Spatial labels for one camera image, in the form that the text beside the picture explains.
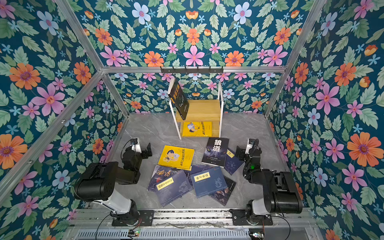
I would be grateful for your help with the yellow cartoon cover book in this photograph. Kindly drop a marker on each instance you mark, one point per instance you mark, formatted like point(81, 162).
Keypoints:
point(177, 157)

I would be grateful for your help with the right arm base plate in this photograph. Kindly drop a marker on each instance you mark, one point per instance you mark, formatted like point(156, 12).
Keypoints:
point(242, 217)

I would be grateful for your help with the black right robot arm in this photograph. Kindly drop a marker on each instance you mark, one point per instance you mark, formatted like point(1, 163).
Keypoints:
point(280, 194)

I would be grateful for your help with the small dark blue book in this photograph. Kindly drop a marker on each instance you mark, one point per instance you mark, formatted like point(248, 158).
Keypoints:
point(232, 163)

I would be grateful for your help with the blue book yellow label right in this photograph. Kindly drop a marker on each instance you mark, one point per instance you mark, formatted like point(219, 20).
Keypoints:
point(208, 181)

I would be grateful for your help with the white wooden book shelf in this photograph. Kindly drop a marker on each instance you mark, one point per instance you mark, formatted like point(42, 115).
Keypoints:
point(202, 111)

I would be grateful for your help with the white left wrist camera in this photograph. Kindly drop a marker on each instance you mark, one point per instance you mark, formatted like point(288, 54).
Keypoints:
point(135, 145)

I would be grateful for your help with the yellow book under shelf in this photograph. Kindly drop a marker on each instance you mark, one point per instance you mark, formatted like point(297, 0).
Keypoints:
point(197, 129)

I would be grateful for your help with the blue book in middle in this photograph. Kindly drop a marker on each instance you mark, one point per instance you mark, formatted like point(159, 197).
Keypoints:
point(195, 168)

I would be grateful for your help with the blue book yellow label left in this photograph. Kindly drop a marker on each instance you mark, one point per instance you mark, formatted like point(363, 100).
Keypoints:
point(172, 188)

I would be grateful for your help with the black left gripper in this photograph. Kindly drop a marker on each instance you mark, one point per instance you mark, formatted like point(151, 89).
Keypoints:
point(145, 150)

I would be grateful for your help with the black wolf cover book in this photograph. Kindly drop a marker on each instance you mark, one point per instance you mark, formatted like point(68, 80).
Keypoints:
point(216, 151)

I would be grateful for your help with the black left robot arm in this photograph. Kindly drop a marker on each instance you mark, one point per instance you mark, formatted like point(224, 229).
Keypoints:
point(97, 183)

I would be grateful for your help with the aluminium mounting rail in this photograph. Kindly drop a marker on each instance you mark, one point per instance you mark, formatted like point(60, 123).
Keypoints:
point(193, 218)

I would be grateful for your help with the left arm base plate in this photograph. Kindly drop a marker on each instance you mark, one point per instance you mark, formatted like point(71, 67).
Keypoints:
point(141, 218)

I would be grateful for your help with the dark book orange calligraphy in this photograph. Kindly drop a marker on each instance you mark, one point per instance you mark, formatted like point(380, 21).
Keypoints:
point(160, 173)

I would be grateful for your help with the blue book yellow label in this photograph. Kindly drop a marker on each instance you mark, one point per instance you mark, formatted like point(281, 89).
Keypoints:
point(172, 188)
point(208, 181)

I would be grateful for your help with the dark patterned book bottom right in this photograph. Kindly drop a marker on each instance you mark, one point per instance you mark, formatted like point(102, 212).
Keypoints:
point(222, 196)

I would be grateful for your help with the black book on shelf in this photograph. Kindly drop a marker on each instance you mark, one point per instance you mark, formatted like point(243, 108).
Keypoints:
point(178, 98)

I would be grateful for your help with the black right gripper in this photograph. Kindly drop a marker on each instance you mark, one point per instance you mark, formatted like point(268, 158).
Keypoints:
point(241, 153)

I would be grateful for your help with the black hook rail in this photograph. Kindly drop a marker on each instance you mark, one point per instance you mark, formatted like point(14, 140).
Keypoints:
point(190, 70)

